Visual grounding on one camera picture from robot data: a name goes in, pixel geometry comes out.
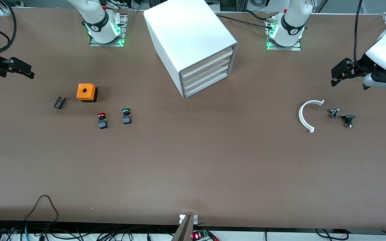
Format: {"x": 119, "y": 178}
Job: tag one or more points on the red push button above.
{"x": 102, "y": 121}

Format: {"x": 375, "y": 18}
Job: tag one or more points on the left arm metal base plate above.
{"x": 283, "y": 48}

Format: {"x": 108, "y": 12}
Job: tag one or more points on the black push button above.
{"x": 348, "y": 117}

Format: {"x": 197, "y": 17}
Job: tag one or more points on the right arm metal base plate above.
{"x": 123, "y": 30}

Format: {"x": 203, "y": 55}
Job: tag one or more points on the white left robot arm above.
{"x": 292, "y": 23}

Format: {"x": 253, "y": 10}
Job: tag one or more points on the small black terminal block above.
{"x": 59, "y": 102}

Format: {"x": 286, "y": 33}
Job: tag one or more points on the orange box with hole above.
{"x": 86, "y": 92}

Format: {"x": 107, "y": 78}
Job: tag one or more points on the white drawer cabinet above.
{"x": 186, "y": 33}

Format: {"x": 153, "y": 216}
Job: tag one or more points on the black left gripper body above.
{"x": 361, "y": 64}

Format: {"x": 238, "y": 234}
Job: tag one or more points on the small metal black part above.
{"x": 333, "y": 113}

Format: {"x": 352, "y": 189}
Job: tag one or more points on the white curved plastic piece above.
{"x": 301, "y": 115}

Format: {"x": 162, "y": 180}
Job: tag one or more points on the circuit board red light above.
{"x": 199, "y": 235}

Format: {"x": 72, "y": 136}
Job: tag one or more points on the green push button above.
{"x": 126, "y": 117}

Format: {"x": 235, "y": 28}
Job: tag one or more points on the camera stand post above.
{"x": 184, "y": 231}

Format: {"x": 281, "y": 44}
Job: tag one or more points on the white plastic drawer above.
{"x": 206, "y": 64}
{"x": 206, "y": 71}
{"x": 206, "y": 84}
{"x": 206, "y": 78}

